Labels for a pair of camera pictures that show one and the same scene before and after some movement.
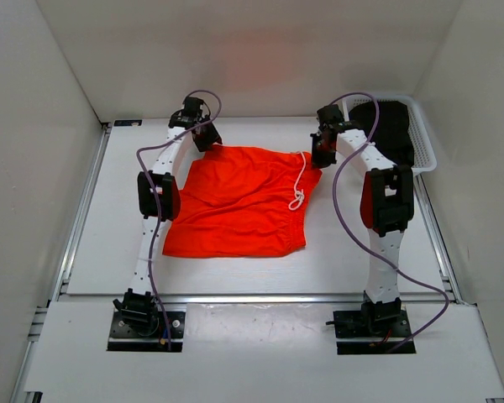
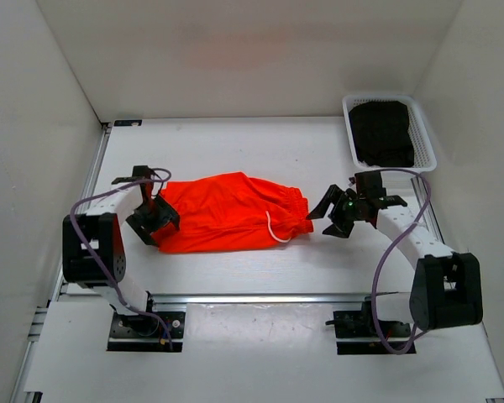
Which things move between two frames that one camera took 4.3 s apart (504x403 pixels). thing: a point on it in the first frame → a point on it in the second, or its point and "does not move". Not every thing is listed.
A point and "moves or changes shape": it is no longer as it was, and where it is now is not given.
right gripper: [317, 161] → [340, 227]
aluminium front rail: [256, 298] does not move
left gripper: [213, 137] → [165, 214]
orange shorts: [244, 201] moves or changes shape
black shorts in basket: [392, 136] does not move
